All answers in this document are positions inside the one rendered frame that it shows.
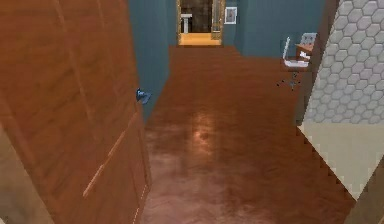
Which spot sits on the white pedestal sink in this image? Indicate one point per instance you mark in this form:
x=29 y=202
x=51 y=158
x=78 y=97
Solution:
x=186 y=20

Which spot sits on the golden door frame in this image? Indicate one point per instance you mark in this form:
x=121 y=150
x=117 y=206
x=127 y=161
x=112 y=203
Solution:
x=217 y=20

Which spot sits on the brown wooden room door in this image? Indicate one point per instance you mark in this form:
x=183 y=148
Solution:
x=66 y=100

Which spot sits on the white office chair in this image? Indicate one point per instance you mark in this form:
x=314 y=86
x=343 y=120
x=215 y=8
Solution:
x=293 y=61

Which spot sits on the brown wooden desk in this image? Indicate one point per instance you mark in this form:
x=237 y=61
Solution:
x=305 y=50

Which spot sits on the white framed wall picture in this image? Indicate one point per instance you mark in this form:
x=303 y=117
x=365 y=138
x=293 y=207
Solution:
x=230 y=15

